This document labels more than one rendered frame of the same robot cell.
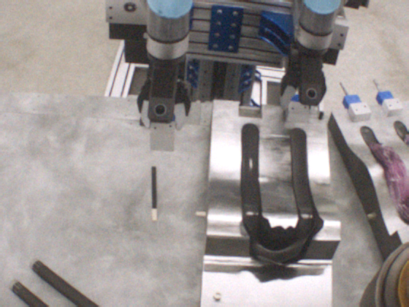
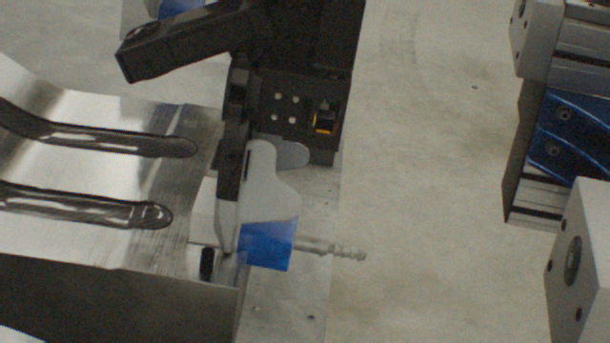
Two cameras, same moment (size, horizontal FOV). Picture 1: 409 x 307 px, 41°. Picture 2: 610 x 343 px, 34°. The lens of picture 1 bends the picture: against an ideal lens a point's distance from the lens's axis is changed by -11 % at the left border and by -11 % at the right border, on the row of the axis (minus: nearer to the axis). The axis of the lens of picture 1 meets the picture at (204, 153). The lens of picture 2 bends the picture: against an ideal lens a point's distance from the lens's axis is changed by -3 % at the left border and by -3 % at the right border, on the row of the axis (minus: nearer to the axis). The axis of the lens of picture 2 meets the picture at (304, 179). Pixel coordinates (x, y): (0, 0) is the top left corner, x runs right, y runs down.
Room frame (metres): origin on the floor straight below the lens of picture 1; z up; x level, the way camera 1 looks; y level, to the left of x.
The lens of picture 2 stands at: (0.98, -0.83, 1.32)
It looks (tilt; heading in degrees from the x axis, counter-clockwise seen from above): 31 degrees down; 92
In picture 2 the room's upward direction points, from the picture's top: 10 degrees clockwise
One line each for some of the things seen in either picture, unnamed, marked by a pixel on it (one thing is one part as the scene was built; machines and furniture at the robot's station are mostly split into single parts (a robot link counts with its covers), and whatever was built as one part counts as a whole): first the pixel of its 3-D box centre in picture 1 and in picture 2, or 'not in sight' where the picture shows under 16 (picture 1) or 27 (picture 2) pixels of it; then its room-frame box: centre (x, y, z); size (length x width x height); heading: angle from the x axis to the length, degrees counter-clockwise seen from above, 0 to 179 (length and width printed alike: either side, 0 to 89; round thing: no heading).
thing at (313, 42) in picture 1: (312, 33); not in sight; (0.93, -0.19, 1.12); 0.08 x 0.08 x 0.05
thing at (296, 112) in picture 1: (296, 100); (279, 239); (0.95, -0.20, 0.89); 0.13 x 0.05 x 0.05; 1
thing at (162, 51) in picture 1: (166, 39); not in sight; (0.80, 0.09, 1.17); 0.08 x 0.08 x 0.05
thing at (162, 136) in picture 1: (164, 118); (191, 17); (0.82, 0.09, 0.93); 0.13 x 0.05 x 0.05; 2
